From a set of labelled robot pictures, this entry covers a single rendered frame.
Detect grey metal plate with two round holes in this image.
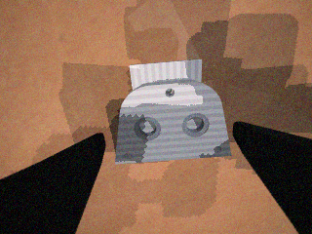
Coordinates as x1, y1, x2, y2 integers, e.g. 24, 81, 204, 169
115, 79, 232, 165

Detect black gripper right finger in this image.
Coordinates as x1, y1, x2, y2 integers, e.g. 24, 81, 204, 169
232, 121, 312, 234

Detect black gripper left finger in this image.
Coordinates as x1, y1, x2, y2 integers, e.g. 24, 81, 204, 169
0, 133, 106, 234

